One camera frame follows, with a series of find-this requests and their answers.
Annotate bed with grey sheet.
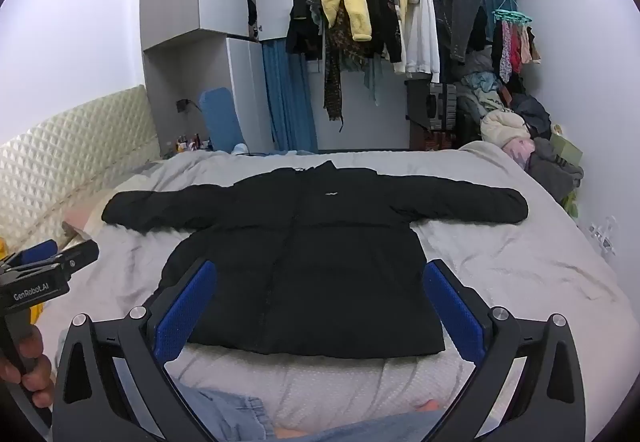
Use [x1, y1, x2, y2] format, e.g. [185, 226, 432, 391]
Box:
[37, 142, 631, 433]

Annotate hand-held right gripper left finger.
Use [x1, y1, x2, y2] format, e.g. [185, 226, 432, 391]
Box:
[51, 258, 219, 442]

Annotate green clip drying hanger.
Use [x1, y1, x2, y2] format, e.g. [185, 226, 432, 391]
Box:
[491, 0, 542, 83]

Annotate brown patterned scarf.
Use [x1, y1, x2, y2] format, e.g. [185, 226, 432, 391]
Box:
[322, 7, 351, 123]

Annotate blue curtain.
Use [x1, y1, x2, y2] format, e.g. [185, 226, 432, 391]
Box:
[261, 37, 319, 154]

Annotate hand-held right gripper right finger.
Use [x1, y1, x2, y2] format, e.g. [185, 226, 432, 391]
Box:
[422, 259, 587, 442]

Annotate cream quilted headboard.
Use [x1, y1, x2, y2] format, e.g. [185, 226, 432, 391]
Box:
[0, 85, 161, 243]

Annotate person's denim jeans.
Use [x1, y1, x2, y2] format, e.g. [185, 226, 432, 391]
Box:
[177, 381, 446, 442]

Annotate black puffer jacket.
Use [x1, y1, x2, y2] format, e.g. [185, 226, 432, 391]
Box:
[101, 160, 530, 357]

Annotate dark ribbed suitcase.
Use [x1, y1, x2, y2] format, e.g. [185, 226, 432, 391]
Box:
[407, 80, 458, 150]

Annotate white wall sockets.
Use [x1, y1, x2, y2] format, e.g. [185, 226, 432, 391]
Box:
[587, 217, 618, 258]

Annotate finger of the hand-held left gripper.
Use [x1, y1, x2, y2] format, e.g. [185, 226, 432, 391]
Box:
[47, 239, 100, 280]
[0, 239, 60, 273]

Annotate black cardigan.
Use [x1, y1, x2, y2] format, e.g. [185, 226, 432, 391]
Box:
[362, 0, 406, 64]

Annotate pile of clothes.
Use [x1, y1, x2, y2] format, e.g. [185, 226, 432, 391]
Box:
[457, 70, 585, 203]

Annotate white hoodie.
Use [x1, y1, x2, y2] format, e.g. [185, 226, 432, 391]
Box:
[402, 0, 441, 77]

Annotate person's left hand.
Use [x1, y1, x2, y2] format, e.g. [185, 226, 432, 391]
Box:
[0, 322, 56, 410]

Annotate cluster of small bottles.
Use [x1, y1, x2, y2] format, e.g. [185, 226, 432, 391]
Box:
[172, 132, 216, 154]

